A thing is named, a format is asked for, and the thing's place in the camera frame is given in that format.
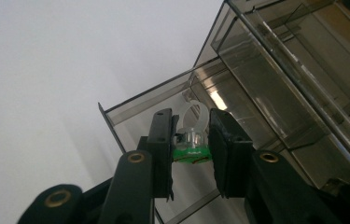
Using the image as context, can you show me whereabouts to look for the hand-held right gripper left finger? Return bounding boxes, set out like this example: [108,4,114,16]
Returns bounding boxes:
[136,107,180,201]

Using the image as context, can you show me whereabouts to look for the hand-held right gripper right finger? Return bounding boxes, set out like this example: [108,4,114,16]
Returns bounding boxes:
[207,107,256,200]

